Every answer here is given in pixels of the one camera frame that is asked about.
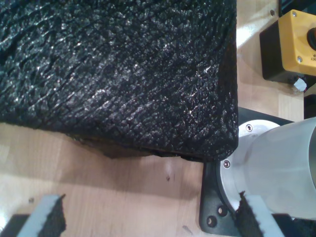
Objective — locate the black bubble wrap mat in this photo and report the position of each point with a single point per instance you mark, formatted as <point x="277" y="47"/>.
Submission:
<point x="111" y="74"/>

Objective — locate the yellow emergency stop box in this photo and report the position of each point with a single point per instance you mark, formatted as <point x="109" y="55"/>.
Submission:
<point x="291" y="44"/>

